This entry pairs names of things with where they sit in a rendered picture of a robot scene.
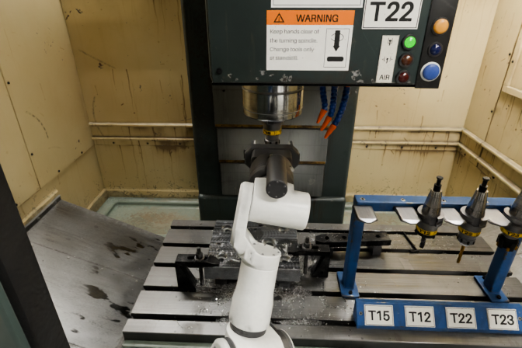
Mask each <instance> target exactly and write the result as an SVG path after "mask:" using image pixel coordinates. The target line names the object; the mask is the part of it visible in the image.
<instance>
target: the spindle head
mask: <svg viewBox="0 0 522 348"><path fill-rule="evenodd" d="M431 2H432V0H423V2H422V6H421V11H420V15H419V22H418V27H417V29H361V28H362V22H363V14H364V3H365V0H364V1H363V8H271V0H205V7H206V19H207V42H208V54H209V66H210V77H211V80H212V85H270V86H352V87H415V84H416V77H417V73H418V69H419V62H420V58H421V53H422V49H423V42H424V38H425V34H426V27H427V23H428V19H429V14H430V6H431ZM266 10H355V13H354V21H353V34H352V41H351V48H350V62H349V69H348V71H299V70H266ZM409 34H413V35H415V36H416V37H417V40H418V42H417V45H416V46H415V47H414V48H413V49H411V50H406V49H405V48H404V47H403V46H402V40H403V38H404V37H405V36H407V35H409ZM382 36H399V40H398V48H397V53H396V58H395V66H394V71H393V76H392V81H391V83H376V76H377V71H378V61H379V56H380V50H381V41H382ZM404 53H411V54H412V55H413V57H414V62H413V63H412V65H411V66H409V67H407V68H404V67H402V66H401V65H400V64H399V62H398V60H399V58H400V56H401V55H402V54H404ZM402 70H406V71H408V72H409V73H410V75H411V78H410V80H409V81H408V82H407V83H406V84H404V85H400V84H398V83H397V81H396V79H395V78H396V75H397V74H398V73H399V72H400V71H402Z"/></svg>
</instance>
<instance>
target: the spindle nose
mask: <svg viewBox="0 0 522 348"><path fill-rule="evenodd" d="M303 102H304V86H270V85H243V86H242V106H243V113H244V114H245V115H246V116H247V117H250V118H252V119H254V120H261V121H269V122H277V121H285V120H292V119H294V118H296V117H298V116H300V115H301V113H302V108H303Z"/></svg>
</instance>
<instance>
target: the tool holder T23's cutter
mask: <svg viewBox="0 0 522 348"><path fill-rule="evenodd" d="M496 242H497V243H496V245H497V246H498V247H500V248H501V249H502V248H505V249H506V251H507V252H513V251H514V250H516V251H517V246H518V244H519V242H520V241H519V239H517V240H512V239H509V238H506V237H505V236H504V235H503V233H499V235H498V237H497V240H496Z"/></svg>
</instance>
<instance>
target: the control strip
mask: <svg viewBox="0 0 522 348"><path fill-rule="evenodd" d="M458 2H459V0H432V3H431V7H430V14H429V19H428V23H427V27H426V34H425V38H424V42H423V49H422V53H421V58H420V62H419V69H418V73H417V77H416V84H415V89H438V88H439V84H440V79H441V75H442V71H443V68H444V62H445V58H446V55H447V49H448V45H449V42H450V38H451V32H452V28H453V25H454V19H455V15H456V11H457V8H458ZM438 19H446V20H447V21H448V28H447V30H446V31H445V32H444V33H442V34H438V33H435V32H434V30H433V25H434V23H435V22H436V21H437V20H438ZM408 37H414V38H415V39H416V43H415V45H414V46H413V47H410V48H408V47H406V46H405V40H406V38H408ZM417 42H418V40H417V37H416V36H415V35H413V34H409V35H407V36H405V37H404V38H403V40H402V46H403V47H404V48H405V49H406V50H411V49H413V48H414V47H415V46H416V45H417ZM434 44H439V45H440V46H441V51H440V53H439V54H437V55H432V54H431V53H430V48H431V47H432V46H433V45H434ZM405 55H410V56H411V57H412V62H411V64H409V65H406V66H405V65H403V64H402V58H403V57H404V56H405ZM398 62H399V64H400V65H401V66H402V67H404V68H407V67H409V66H411V65H412V63H413V62H414V57H413V55H412V54H411V53H404V54H402V55H401V56H400V58H399V60H398ZM428 64H436V65H437V66H438V67H439V68H440V73H439V75H438V76H437V77H436V78H435V79H434V80H426V79H425V78H424V77H423V69H424V68H425V67H426V66H427V65H428ZM403 72H406V73H408V75H409V79H408V81H409V80H410V78H411V75H410V73H409V72H408V71H406V70H402V71H400V72H399V73H398V74H397V75H396V78H395V79H396V81H397V83H398V84H400V85H404V84H406V83H407V82H408V81H407V82H403V83H402V82H400V81H399V80H398V77H399V75H400V74H401V73H403Z"/></svg>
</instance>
